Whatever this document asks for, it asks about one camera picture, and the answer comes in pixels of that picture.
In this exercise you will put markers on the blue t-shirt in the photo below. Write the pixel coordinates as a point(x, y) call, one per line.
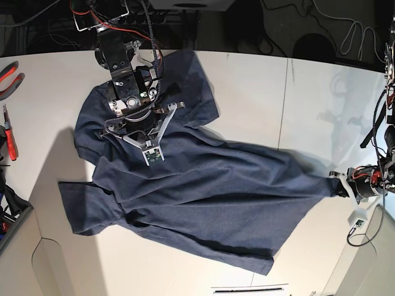
point(231, 202)

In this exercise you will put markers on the red handled cutters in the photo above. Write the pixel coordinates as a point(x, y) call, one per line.
point(11, 145)

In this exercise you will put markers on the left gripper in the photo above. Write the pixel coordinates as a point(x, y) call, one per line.
point(363, 185)

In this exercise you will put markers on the grey storage bin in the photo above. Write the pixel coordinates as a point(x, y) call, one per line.
point(14, 211)

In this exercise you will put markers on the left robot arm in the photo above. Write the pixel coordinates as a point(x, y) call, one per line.
point(385, 115)

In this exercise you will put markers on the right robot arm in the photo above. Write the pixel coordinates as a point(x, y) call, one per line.
point(123, 61)

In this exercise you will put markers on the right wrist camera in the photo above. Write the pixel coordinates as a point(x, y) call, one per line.
point(152, 154)

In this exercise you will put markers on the black power strip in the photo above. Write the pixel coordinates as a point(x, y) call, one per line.
point(160, 17)

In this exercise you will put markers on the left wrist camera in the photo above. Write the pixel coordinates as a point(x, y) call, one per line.
point(357, 219)

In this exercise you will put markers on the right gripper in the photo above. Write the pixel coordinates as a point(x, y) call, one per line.
point(144, 132)

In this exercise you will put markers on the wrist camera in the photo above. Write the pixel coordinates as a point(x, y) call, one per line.
point(152, 154)
point(357, 219)

